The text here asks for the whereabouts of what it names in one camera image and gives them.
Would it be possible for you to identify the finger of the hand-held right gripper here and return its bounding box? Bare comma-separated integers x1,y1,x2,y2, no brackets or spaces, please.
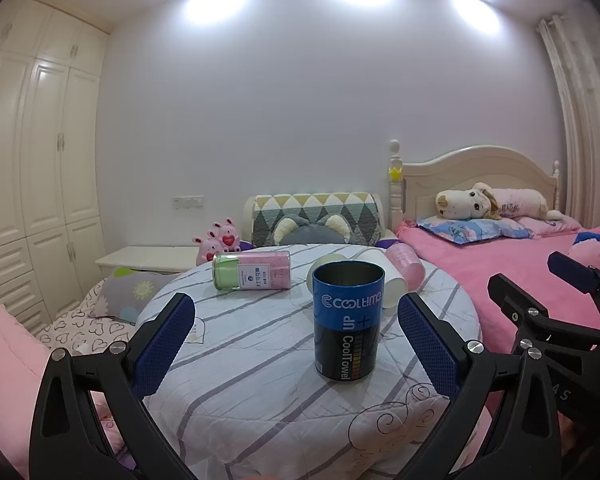
487,273,600,347
547,251,600,332

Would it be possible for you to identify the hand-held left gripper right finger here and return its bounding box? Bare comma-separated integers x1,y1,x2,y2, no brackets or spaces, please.
395,292,577,480

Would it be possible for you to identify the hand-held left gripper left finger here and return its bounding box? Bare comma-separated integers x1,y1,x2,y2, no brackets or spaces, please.
28,291,201,480

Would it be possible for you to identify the blue and black tin cup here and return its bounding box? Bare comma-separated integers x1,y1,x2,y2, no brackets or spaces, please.
312,261,386,383

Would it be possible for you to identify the white paper cup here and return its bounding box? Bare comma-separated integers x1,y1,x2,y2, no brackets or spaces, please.
355,250,411,309
307,254,350,293

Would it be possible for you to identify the pink plastic cup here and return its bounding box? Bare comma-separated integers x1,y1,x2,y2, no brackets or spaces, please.
384,242,426,293

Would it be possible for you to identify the pink bed blanket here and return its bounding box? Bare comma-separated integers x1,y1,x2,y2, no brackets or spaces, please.
394,220,600,413

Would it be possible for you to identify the pink pillow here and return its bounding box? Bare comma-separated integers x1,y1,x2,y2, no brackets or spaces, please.
500,214,582,239

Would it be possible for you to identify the grey flower pillow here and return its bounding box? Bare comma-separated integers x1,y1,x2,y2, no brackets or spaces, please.
87,266,177,324

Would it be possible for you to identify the heart printed bed sheet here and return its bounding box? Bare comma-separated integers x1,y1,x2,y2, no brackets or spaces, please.
39,279,142,358

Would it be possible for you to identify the blue floral pillow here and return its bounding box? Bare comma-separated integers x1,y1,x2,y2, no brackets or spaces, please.
415,214,534,246

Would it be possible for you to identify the white nightstand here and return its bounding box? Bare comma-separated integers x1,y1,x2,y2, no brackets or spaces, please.
95,245,202,277

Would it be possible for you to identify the striped white tablecloth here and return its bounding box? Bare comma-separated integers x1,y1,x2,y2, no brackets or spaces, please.
136,244,483,480

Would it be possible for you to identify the white plush dog toy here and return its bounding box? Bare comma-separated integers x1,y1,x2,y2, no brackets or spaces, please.
434,182,564,222

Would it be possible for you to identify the green and pink canister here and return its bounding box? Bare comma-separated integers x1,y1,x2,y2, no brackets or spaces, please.
212,249,292,291

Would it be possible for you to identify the pink bunny plush toy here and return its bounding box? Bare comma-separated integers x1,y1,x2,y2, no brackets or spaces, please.
192,217,242,267

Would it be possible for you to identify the cream bed headboard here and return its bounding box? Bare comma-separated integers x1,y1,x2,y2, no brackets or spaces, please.
387,139,564,233

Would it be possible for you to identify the triangle patterned quilted cushion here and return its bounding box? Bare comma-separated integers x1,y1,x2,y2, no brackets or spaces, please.
244,193,384,249

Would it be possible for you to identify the cream curtain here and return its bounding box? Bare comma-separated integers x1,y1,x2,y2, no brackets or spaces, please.
536,12,600,228

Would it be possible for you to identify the light pink quilt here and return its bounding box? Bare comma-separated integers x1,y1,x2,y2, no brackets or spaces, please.
0,304,131,463

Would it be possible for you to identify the grey bear pillow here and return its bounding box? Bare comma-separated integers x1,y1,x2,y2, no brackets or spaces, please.
272,213,349,247

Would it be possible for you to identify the cream wardrobe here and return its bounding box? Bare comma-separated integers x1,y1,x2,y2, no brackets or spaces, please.
0,0,112,333

